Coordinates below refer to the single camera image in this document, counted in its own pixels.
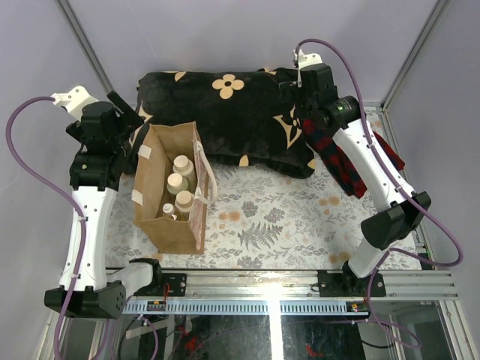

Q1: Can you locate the beige bottle wooden cap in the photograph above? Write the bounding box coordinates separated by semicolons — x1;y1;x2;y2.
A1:
172;155;197;182

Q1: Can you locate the brown jute canvas bag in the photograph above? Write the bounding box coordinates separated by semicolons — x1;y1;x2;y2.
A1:
131;122;218;254

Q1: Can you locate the green bottle wooden cap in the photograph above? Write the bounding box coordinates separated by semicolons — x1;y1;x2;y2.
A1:
166;172;188;196

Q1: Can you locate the yellow liquid bottle white cap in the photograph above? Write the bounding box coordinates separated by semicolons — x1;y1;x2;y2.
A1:
162;203;178;221

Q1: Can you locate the cream bottle wooden cap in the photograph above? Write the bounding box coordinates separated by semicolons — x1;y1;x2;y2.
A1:
175;190;194;214

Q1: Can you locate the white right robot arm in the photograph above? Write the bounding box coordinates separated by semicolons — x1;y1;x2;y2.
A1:
280;63;431;296

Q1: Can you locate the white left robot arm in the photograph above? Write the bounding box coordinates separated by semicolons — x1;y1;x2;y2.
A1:
44;85;164;319

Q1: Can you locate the red black plaid cloth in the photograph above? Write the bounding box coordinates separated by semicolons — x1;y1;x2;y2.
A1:
301;115;407;199

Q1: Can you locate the black floral blanket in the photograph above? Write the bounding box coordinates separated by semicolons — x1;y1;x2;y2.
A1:
136;67;315;179

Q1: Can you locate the floral patterned table mat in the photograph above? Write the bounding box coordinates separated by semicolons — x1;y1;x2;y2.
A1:
104;106;423;271

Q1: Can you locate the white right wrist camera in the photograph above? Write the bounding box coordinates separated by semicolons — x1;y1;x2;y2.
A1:
293;49;323;88

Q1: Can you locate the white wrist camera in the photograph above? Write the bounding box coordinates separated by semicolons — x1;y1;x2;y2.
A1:
293;49;323;88
51;85;99;121

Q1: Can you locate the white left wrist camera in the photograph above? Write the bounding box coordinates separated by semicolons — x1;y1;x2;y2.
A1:
51;85;99;121

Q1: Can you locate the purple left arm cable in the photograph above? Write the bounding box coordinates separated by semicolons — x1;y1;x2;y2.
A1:
4;95;158;360

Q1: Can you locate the aluminium mounting rail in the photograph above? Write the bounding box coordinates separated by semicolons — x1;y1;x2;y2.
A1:
123;268;461;301

